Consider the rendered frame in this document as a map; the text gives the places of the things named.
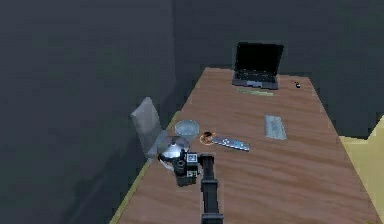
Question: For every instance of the grey remote control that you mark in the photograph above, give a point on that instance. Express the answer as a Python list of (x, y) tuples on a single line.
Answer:
[(231, 143)]

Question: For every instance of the black open laptop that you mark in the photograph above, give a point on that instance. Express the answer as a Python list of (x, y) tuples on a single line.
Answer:
[(256, 63)]

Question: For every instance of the clear glass bowl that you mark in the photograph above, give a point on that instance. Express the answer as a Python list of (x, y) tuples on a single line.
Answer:
[(187, 128)]

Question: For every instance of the brown wooden table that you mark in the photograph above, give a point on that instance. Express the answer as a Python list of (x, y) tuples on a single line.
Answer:
[(266, 173)]

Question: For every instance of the grey chair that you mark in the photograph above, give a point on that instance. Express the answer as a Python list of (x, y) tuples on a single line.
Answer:
[(146, 125)]

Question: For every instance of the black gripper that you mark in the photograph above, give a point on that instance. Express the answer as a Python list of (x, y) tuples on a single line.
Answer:
[(180, 164)]

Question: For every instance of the small black object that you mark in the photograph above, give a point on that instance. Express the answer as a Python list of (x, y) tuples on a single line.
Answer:
[(297, 85)]

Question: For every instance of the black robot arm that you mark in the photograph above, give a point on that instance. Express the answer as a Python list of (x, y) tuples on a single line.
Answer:
[(210, 193)]

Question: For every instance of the shiny silver domed jar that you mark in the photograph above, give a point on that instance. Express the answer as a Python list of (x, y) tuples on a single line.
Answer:
[(171, 148)]

